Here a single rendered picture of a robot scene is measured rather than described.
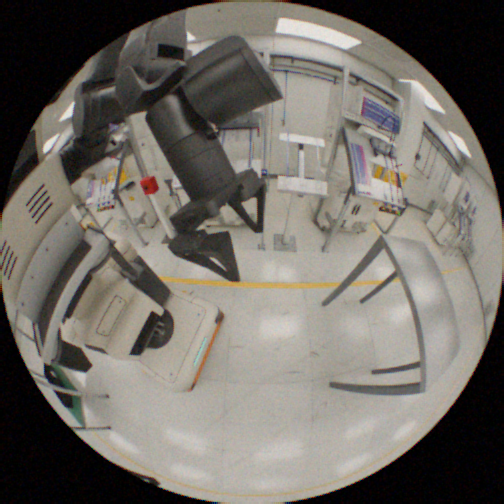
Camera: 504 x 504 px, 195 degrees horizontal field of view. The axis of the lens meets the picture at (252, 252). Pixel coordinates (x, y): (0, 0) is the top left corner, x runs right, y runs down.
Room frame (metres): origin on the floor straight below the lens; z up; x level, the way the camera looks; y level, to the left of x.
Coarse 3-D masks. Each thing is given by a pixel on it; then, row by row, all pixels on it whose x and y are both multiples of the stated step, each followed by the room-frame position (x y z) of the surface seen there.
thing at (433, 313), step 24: (384, 240) 0.36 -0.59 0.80; (408, 240) 0.37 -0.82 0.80; (360, 264) 0.38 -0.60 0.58; (408, 264) 0.22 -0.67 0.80; (432, 264) 0.20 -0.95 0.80; (336, 288) 0.39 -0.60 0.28; (408, 288) 0.11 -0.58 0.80; (432, 288) 0.08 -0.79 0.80; (432, 312) -0.02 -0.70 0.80; (432, 336) -0.11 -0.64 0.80; (456, 336) -0.23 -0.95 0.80; (432, 360) -0.19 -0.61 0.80; (336, 384) -0.27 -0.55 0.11; (408, 384) -0.26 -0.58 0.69; (432, 384) -0.30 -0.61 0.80
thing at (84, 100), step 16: (128, 32) 0.21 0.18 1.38; (112, 48) 0.19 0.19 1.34; (96, 64) 0.18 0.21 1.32; (112, 64) 0.20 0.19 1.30; (96, 80) 0.18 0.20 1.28; (112, 80) 0.23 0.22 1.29; (80, 96) 0.16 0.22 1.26; (96, 96) 0.18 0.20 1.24; (80, 112) 0.16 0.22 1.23; (96, 112) 0.18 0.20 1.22; (80, 128) 0.16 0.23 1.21
